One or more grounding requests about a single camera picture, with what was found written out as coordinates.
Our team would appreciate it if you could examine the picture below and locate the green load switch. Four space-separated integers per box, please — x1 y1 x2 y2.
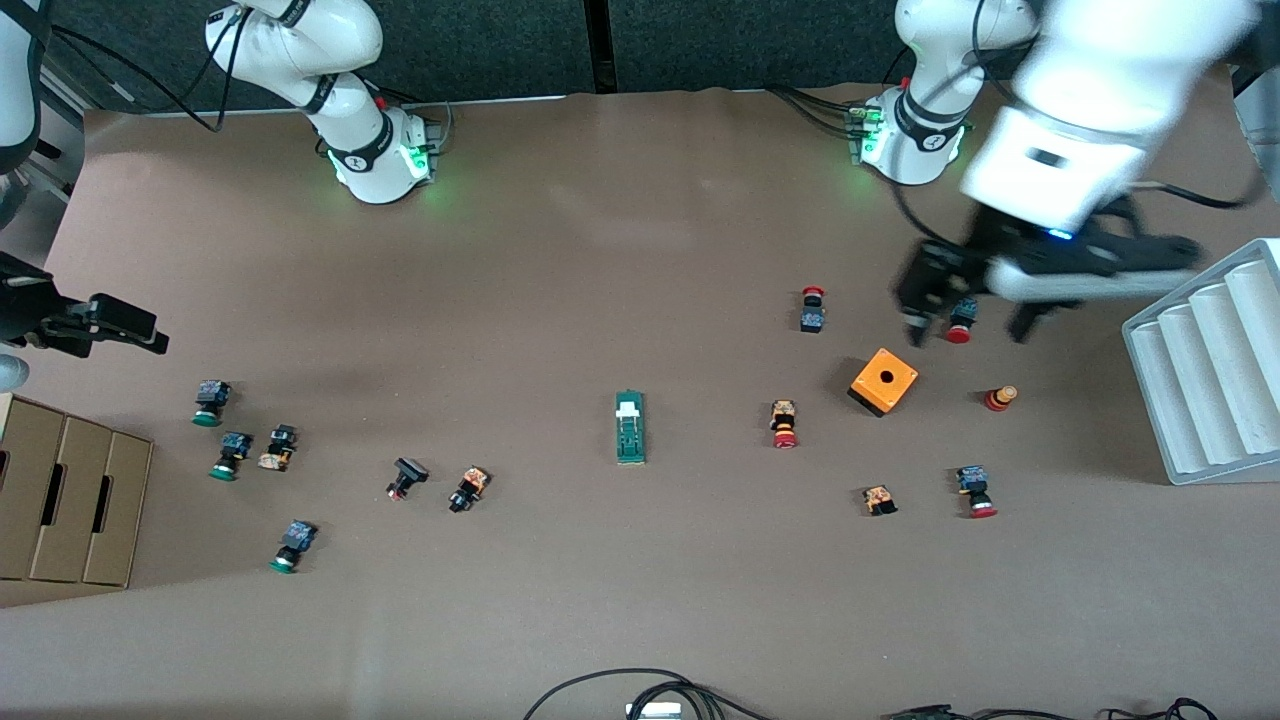
615 390 648 466

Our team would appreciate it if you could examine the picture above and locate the white ridged tray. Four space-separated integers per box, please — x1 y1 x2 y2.
1122 238 1280 486

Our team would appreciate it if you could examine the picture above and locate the black square push button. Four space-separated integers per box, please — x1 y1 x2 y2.
386 457 431 502

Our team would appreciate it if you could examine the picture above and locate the green push button switch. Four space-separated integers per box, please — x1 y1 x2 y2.
209 432 253 482
269 520 318 575
192 380 231 428

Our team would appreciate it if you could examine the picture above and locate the orange button enclosure box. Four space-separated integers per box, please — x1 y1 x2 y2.
848 347 919 418

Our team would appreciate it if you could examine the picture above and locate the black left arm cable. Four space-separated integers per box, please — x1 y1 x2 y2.
888 60 1263 251

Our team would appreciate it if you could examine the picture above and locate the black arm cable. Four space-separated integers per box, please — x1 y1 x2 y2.
45 0 251 133
888 60 1263 251

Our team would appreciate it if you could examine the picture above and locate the grey metal frame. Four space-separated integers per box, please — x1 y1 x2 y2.
1230 40 1280 191
0 60 89 236

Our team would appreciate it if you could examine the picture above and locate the black switch with yellow block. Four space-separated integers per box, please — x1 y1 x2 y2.
257 425 298 472

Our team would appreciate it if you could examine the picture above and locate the black base cable bundle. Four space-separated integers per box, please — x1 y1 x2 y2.
768 83 866 141

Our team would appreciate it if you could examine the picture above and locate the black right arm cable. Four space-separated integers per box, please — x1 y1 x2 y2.
45 0 251 133

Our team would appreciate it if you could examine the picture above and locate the black switch with orange block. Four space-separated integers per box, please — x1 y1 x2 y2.
448 466 490 514

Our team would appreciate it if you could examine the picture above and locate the black looped table cable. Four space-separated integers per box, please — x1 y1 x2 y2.
522 668 776 720

